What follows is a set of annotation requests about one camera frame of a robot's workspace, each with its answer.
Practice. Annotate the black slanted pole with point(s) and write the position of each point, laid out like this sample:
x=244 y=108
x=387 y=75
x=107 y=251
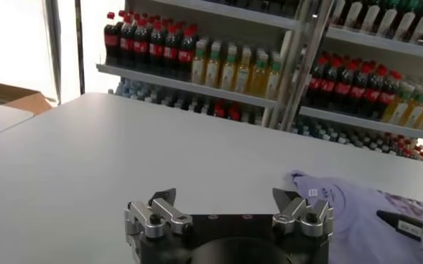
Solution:
x=79 y=46

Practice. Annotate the green label tea bottle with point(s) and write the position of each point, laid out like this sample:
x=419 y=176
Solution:
x=371 y=16
x=338 y=12
x=353 y=14
x=387 y=19
x=421 y=25
x=405 y=23

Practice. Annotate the grey window post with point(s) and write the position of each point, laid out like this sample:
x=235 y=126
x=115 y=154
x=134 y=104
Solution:
x=53 y=46

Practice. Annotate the purple t-shirt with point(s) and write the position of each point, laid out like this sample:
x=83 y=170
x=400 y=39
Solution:
x=358 y=222

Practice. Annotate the brown cardboard box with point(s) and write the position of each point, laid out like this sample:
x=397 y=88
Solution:
x=24 y=102

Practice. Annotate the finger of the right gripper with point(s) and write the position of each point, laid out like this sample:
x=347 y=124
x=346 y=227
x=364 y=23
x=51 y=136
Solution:
x=394 y=219

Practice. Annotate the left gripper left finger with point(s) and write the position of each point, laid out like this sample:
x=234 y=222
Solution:
x=153 y=220

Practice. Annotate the grey shelf unit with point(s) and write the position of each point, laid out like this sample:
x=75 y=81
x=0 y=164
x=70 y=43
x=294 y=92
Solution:
x=358 y=122
x=182 y=84

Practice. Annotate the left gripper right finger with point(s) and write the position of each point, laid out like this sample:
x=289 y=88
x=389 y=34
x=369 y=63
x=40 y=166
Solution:
x=304 y=220

